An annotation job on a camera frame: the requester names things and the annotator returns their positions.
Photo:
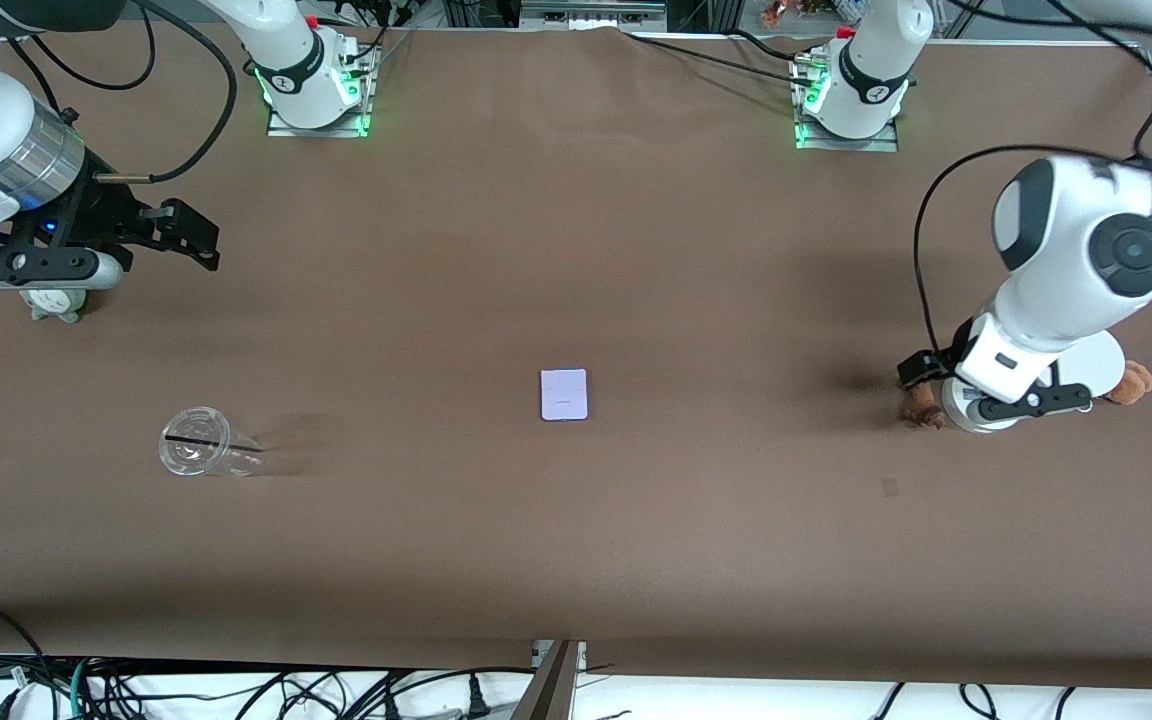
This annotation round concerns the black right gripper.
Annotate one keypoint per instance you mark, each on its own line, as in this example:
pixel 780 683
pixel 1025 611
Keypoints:
pixel 108 215

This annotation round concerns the white round-head desk lamp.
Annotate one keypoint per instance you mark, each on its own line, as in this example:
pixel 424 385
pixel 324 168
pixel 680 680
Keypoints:
pixel 1101 365

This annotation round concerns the aluminium profile bar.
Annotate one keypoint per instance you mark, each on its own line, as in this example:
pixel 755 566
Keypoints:
pixel 548 690

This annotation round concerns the orange background toy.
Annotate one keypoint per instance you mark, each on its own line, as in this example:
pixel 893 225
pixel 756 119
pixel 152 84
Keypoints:
pixel 772 14

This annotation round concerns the grey metal background box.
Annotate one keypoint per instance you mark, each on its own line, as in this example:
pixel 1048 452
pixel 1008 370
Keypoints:
pixel 591 12

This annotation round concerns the grey totoro plush toy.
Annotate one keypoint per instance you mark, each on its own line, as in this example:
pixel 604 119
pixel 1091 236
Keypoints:
pixel 54 305

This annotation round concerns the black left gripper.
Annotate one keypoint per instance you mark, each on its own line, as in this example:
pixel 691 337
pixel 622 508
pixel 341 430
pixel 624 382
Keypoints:
pixel 921 368

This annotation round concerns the clear plastic cup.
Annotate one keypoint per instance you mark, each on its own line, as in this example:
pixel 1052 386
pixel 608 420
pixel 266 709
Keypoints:
pixel 196 445

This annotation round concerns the brown lion statue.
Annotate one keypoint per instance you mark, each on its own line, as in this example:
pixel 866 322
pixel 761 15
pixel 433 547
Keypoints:
pixel 926 415

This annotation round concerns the black power plug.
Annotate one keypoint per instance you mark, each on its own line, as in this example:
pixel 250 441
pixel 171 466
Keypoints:
pixel 477 700

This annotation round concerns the black drinking straw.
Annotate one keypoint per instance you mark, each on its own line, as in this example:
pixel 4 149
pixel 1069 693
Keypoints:
pixel 196 439

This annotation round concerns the small white card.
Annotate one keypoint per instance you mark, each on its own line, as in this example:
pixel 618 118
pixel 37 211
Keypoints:
pixel 564 395

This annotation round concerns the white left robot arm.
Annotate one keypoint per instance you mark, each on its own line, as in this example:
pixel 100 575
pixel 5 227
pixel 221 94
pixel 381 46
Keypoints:
pixel 1066 250

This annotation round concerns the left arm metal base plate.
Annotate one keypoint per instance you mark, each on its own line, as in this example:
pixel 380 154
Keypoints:
pixel 846 144

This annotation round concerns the brown table cover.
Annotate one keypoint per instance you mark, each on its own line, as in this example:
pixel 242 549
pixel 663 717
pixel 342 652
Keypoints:
pixel 576 550

